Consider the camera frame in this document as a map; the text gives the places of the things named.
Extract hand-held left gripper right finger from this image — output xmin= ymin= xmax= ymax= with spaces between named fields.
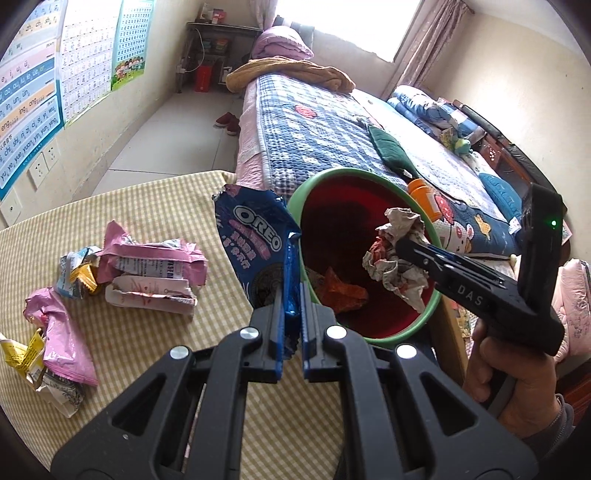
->
xmin=299 ymin=281 xmax=541 ymax=480

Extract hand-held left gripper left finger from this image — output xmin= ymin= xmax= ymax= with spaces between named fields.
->
xmin=50 ymin=233 xmax=298 ymax=480

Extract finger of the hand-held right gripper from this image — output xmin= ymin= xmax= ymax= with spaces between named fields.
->
xmin=405 ymin=255 xmax=463 ymax=290
xmin=394 ymin=236 xmax=505 ymax=283

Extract paper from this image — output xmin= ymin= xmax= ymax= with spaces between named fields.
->
xmin=362 ymin=208 xmax=432 ymax=315

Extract orange blue snack bag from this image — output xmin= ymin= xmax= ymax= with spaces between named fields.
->
xmin=307 ymin=267 xmax=370 ymax=315

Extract red bucket green rim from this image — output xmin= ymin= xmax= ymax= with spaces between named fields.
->
xmin=286 ymin=167 xmax=443 ymax=350

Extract blue cookie wrapper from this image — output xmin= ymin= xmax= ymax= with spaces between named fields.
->
xmin=212 ymin=184 xmax=303 ymax=361

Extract pink snack bag white label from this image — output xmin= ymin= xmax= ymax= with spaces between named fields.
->
xmin=95 ymin=220 xmax=209 ymax=289

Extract small yellow wrapper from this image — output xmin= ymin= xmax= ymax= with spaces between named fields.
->
xmin=76 ymin=265 xmax=100 ymax=295

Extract bright pink snack bag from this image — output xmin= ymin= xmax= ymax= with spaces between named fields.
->
xmin=24 ymin=287 xmax=100 ymax=387

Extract light blue white wrapper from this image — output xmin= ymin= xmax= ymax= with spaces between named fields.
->
xmin=54 ymin=246 xmax=105 ymax=300

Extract yellow brown wrapper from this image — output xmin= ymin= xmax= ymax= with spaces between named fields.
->
xmin=0 ymin=330 xmax=47 ymax=384

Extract person's right forearm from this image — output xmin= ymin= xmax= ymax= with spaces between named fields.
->
xmin=522 ymin=392 xmax=575 ymax=444

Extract person's right hand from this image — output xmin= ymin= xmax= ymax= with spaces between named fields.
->
xmin=464 ymin=318 xmax=562 ymax=439

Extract pink floral quilt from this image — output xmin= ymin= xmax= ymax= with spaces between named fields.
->
xmin=551 ymin=258 xmax=591 ymax=365

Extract orange plastic bottle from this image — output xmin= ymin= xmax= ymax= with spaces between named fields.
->
xmin=407 ymin=178 xmax=446 ymax=222

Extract blue cushion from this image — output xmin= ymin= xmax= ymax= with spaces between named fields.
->
xmin=478 ymin=172 xmax=525 ymax=222

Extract green cloth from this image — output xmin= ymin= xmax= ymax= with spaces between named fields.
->
xmin=368 ymin=126 xmax=416 ymax=178

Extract dark wooden headboard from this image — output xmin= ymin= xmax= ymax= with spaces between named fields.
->
xmin=455 ymin=99 xmax=573 ymax=241

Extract blue folded quilt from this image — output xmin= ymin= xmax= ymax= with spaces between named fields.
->
xmin=387 ymin=84 xmax=467 ymax=139

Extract bed with blue quilt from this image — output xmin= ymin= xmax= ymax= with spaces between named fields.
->
xmin=253 ymin=74 xmax=522 ymax=259

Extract pink bed sheet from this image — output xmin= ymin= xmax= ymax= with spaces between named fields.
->
xmin=235 ymin=83 xmax=278 ymax=195

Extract pink curtain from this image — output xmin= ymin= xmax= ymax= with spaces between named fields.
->
xmin=249 ymin=0 xmax=278 ymax=35
xmin=394 ymin=0 xmax=469 ymax=90

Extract mustard blanket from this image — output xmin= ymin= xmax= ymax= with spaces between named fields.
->
xmin=225 ymin=58 xmax=356 ymax=95

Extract window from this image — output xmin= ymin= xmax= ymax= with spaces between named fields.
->
xmin=274 ymin=0 xmax=423 ymax=63

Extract pink folded quilt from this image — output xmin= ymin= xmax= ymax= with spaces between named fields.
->
xmin=253 ymin=25 xmax=317 ymax=63

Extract red bag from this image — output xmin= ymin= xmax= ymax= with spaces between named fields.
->
xmin=193 ymin=64 xmax=215 ymax=92

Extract dark shelf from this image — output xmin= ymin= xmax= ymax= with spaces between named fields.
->
xmin=178 ymin=21 xmax=264 ymax=93

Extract wooden bed frame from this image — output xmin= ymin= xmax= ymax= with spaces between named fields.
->
xmin=436 ymin=298 xmax=469 ymax=386

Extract teal chart wall poster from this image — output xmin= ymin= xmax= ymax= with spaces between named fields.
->
xmin=110 ymin=0 xmax=158 ymax=90

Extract blue letter wall poster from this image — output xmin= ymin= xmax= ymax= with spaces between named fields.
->
xmin=0 ymin=0 xmax=65 ymax=201

